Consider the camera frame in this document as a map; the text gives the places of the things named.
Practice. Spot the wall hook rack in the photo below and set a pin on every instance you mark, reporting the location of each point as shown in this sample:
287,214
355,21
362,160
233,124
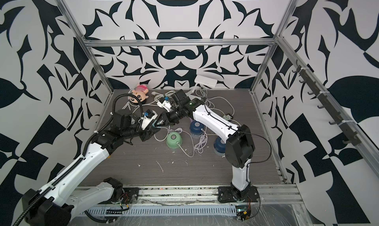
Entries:
329,104

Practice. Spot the blue meat grinder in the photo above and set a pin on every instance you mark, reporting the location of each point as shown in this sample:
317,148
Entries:
196,129
219,147

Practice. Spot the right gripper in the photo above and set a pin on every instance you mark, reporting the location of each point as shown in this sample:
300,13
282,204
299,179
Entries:
166,118

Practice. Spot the cartoon head toy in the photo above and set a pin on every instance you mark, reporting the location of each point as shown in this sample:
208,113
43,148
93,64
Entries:
141,92

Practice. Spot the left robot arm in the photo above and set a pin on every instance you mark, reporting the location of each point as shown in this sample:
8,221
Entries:
52,205

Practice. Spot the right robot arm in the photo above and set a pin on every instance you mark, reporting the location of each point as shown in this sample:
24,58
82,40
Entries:
239,142

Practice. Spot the green meat grinder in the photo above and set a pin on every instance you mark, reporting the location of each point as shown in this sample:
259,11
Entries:
174,140

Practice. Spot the white desk lamp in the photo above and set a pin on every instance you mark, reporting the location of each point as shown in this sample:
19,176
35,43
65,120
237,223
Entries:
204,81

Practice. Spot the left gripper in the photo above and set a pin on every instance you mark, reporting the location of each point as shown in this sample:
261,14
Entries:
149,134

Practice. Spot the black power strip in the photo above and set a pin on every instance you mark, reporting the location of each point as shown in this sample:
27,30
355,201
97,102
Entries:
227,117

